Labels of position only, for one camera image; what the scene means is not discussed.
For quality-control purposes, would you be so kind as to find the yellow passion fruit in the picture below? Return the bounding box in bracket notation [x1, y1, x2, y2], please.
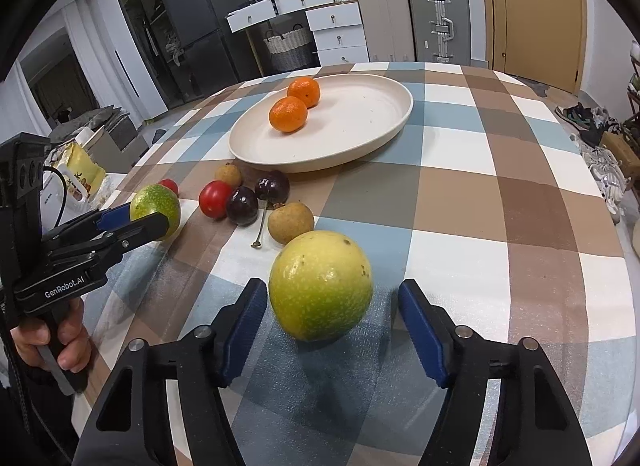
[268, 231, 374, 343]

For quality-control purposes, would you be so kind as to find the checkered tablecloth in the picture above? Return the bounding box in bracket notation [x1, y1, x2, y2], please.
[70, 62, 632, 466]

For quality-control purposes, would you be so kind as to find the woven laundry basket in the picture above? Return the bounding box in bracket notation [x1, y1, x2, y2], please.
[263, 26, 315, 73]

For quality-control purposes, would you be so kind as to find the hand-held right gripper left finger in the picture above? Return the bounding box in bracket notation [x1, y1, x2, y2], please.
[72, 277, 269, 466]

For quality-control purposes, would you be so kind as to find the white curtain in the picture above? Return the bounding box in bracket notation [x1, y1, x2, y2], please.
[62, 0, 169, 121]

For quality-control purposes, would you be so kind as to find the dark cherry with stem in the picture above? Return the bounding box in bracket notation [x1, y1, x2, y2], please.
[251, 171, 291, 249]

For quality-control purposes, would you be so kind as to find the person's left forearm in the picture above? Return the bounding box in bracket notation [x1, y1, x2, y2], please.
[0, 336, 76, 466]

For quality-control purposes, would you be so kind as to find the person's left hand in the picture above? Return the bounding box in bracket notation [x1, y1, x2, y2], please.
[11, 297, 94, 375]

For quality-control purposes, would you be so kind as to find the white desk with drawers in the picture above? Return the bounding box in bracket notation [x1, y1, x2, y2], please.
[226, 0, 372, 67]

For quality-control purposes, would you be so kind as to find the brown cardboard box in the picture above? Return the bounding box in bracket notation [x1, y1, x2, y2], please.
[600, 130, 640, 173]

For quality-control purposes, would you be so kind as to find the yellow plastic bag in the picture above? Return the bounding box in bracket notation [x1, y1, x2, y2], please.
[52, 142, 107, 203]

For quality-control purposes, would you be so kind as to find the grey bedside cabinet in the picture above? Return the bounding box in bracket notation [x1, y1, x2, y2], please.
[95, 113, 152, 169]

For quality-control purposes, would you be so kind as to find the grey aluminium suitcase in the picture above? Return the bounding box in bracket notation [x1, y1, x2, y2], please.
[407, 0, 472, 66]

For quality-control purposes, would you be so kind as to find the green passion fruit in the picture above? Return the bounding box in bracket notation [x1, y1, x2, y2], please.
[129, 184, 182, 241]

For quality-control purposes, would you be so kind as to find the dark grey refrigerator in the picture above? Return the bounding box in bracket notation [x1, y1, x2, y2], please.
[157, 0, 274, 102]

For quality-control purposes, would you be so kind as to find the orange tangerine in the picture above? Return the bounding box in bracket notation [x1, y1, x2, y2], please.
[269, 96, 309, 133]
[287, 76, 321, 109]

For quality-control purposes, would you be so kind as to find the pile of shoes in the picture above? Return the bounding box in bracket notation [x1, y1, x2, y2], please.
[554, 102, 640, 227]

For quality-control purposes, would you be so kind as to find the beige suitcase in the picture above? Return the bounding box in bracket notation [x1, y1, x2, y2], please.
[353, 0, 416, 64]

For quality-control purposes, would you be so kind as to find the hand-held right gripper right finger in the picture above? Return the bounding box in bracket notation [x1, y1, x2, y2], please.
[398, 278, 593, 466]

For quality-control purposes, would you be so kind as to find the wooden door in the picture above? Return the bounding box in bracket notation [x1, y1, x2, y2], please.
[477, 0, 589, 95]

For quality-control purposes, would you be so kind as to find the dark glass cabinet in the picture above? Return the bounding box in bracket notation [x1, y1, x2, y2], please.
[109, 0, 193, 109]

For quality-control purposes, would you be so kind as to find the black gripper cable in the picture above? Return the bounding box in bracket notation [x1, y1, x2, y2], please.
[44, 166, 69, 229]

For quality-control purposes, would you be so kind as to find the brown longan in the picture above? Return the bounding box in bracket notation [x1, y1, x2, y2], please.
[267, 202, 315, 245]
[215, 164, 244, 188]

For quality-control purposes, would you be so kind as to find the cream round plate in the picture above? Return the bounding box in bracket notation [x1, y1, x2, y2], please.
[228, 74, 414, 174]

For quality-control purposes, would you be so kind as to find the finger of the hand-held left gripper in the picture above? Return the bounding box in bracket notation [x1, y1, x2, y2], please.
[45, 203, 134, 247]
[47, 211, 171, 267]

